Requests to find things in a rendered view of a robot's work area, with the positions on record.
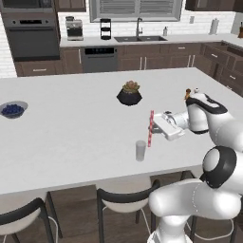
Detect black wall oven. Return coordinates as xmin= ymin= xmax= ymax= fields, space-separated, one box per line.
xmin=0 ymin=8 xmax=62 ymax=63

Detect white paper towel roll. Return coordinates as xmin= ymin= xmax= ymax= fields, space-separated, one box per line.
xmin=208 ymin=17 xmax=220 ymax=36

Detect blueberries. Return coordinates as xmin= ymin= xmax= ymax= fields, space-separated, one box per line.
xmin=1 ymin=103 xmax=26 ymax=116

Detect black wire stand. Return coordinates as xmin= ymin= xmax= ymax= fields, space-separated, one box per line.
xmin=100 ymin=18 xmax=112 ymax=41

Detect grey dishwasher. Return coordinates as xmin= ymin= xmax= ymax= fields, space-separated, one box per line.
xmin=80 ymin=46 xmax=119 ymax=74

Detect dark tap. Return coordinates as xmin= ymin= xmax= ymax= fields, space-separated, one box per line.
xmin=135 ymin=17 xmax=144 ymax=38

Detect brown base cupboards run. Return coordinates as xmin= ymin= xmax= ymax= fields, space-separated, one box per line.
xmin=13 ymin=41 xmax=243 ymax=97

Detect small brown object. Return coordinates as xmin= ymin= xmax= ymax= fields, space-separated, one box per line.
xmin=184 ymin=87 xmax=193 ymax=102

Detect grey bowl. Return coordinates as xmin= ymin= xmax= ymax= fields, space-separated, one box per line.
xmin=0 ymin=100 xmax=29 ymax=120

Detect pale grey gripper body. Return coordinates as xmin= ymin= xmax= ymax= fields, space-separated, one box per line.
xmin=152 ymin=113 xmax=186 ymax=142

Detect window with blinds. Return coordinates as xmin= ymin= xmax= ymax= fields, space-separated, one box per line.
xmin=88 ymin=0 xmax=184 ymax=24

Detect silver coffee machine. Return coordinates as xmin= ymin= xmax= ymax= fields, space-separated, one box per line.
xmin=65 ymin=15 xmax=84 ymax=42

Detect clear glass cup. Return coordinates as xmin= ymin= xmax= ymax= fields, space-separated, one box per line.
xmin=135 ymin=140 xmax=147 ymax=162

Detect succulent in black pot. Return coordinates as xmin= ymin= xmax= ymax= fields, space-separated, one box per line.
xmin=116 ymin=80 xmax=143 ymax=107

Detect dark grey sink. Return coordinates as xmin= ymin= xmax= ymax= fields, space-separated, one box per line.
xmin=114 ymin=35 xmax=168 ymax=44

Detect black microwave oven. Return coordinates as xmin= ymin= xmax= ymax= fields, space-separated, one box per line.
xmin=0 ymin=0 xmax=55 ymax=9

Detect brown wall cupboard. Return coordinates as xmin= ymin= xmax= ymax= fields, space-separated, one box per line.
xmin=53 ymin=0 xmax=87 ymax=13
xmin=184 ymin=0 xmax=243 ymax=13

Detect red white striped straw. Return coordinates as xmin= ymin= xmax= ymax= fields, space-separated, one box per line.
xmin=146 ymin=109 xmax=156 ymax=149

